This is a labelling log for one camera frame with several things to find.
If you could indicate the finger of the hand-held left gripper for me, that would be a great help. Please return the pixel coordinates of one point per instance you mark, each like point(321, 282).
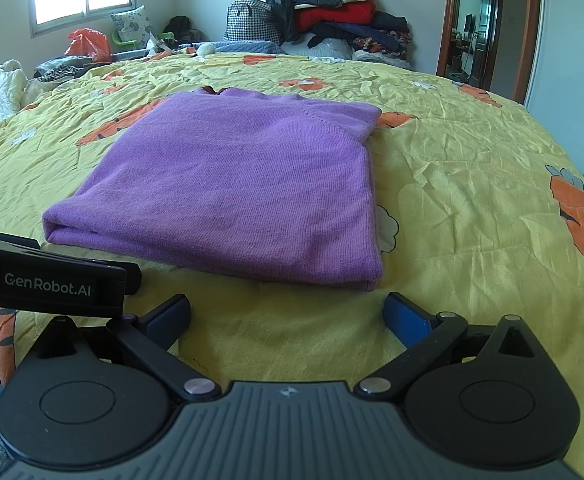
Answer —
point(132, 277)

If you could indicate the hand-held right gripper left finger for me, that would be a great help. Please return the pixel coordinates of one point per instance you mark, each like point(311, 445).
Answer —
point(171, 318)

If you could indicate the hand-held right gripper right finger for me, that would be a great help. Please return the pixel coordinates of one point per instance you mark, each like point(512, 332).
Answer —
point(405, 321)

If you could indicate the purple sweater red collar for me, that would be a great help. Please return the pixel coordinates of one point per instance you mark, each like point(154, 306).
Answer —
point(242, 185)

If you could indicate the dark patterned clothes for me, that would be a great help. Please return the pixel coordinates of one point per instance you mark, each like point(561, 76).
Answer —
point(61, 67)

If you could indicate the pile of folded clothes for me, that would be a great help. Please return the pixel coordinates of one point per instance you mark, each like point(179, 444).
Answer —
point(337, 10)

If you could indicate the yellow carrot print bedspread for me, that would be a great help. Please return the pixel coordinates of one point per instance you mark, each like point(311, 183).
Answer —
point(472, 185)

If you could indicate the white quilted jacket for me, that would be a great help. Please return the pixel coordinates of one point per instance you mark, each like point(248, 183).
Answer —
point(7, 87)

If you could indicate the orange plastic bag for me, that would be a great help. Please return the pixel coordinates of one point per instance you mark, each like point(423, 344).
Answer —
point(89, 45)

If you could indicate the green plastic chair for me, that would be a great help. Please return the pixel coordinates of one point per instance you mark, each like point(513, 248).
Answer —
point(166, 37)

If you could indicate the black backpack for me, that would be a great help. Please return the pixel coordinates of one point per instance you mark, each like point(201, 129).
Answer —
point(179, 29)

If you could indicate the blue quilted blanket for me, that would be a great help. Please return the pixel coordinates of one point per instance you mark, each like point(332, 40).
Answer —
point(242, 47)

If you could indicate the floral grey pillow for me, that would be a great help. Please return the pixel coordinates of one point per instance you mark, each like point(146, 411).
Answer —
point(132, 22)

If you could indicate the black white checkered bag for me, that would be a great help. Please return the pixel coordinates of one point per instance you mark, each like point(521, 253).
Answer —
point(249, 22)

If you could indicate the white wardrobe door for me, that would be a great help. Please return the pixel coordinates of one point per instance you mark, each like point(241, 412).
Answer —
point(577, 60)

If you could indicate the brown wooden door frame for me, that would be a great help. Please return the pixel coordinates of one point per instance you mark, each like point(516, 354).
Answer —
point(532, 35)

